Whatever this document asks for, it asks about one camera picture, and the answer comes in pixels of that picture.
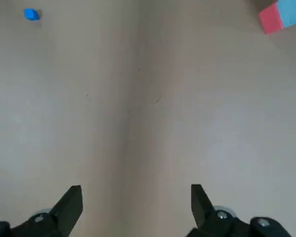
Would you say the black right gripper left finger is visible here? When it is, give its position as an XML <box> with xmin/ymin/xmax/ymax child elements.
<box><xmin>0</xmin><ymin>185</ymin><xmax>83</xmax><ymax>237</ymax></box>

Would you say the small blue magnetic cube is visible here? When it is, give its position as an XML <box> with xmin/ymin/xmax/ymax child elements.
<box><xmin>24</xmin><ymin>8</ymin><xmax>41</xmax><ymax>22</ymax></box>

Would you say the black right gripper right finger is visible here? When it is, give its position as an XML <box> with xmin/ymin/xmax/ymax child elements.
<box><xmin>186</xmin><ymin>184</ymin><xmax>294</xmax><ymax>237</ymax></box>

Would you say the red foam block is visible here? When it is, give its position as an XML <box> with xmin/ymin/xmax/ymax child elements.
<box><xmin>259</xmin><ymin>2</ymin><xmax>286</xmax><ymax>35</ymax></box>

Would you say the light blue foam block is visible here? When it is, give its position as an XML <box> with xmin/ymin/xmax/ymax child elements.
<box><xmin>277</xmin><ymin>0</ymin><xmax>296</xmax><ymax>28</ymax></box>

